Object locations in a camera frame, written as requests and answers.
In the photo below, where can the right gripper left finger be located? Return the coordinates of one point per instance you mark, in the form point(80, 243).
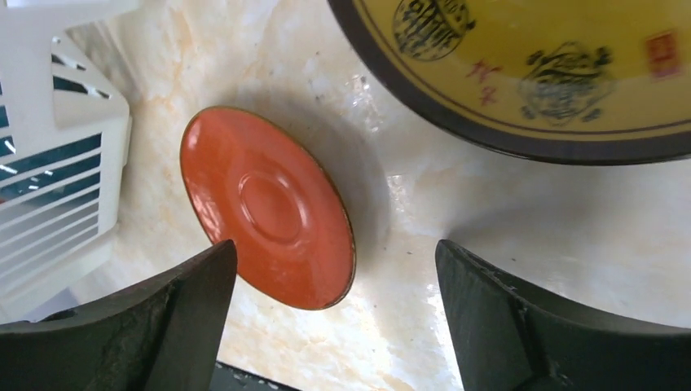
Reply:
point(159, 334)

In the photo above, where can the white plastic dish rack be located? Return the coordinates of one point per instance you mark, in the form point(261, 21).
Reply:
point(48, 83)

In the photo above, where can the yellow plate dark rim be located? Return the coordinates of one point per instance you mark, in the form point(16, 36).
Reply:
point(566, 82)

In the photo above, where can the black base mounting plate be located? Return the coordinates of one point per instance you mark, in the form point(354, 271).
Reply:
point(228, 378)

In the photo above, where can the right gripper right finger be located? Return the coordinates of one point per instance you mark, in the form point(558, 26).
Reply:
point(510, 334)

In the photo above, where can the dark bowl beige inside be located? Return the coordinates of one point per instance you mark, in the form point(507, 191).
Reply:
point(45, 168)

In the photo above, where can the orange saucer plate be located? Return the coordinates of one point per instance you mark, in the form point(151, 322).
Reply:
point(252, 183)

